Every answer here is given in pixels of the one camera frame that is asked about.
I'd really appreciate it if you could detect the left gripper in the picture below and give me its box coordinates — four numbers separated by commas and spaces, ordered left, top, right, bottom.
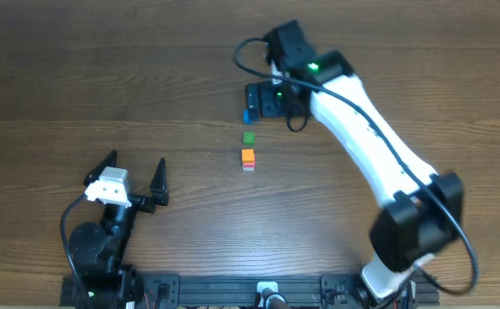
82, 149, 171, 215

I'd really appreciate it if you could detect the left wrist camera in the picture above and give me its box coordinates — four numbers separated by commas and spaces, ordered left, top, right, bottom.
83, 167, 133, 209

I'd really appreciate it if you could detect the black cable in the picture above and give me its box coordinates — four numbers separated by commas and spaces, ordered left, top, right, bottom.
59, 193, 91, 309
232, 37, 480, 297

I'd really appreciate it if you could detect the mounting rail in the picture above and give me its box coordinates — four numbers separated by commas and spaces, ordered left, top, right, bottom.
60, 273, 441, 309

